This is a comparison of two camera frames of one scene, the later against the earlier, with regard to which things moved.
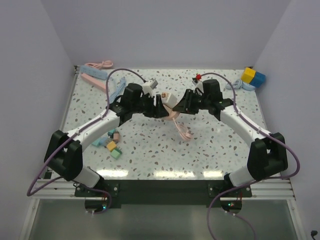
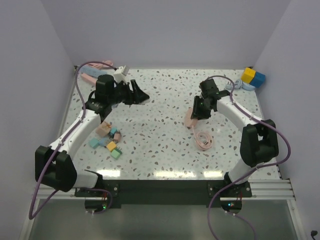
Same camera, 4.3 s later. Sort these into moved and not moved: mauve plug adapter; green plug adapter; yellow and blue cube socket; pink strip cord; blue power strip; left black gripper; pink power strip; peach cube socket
Moved: peach cube socket; left black gripper
Not moved: mauve plug adapter; green plug adapter; pink strip cord; blue power strip; pink power strip; yellow and blue cube socket
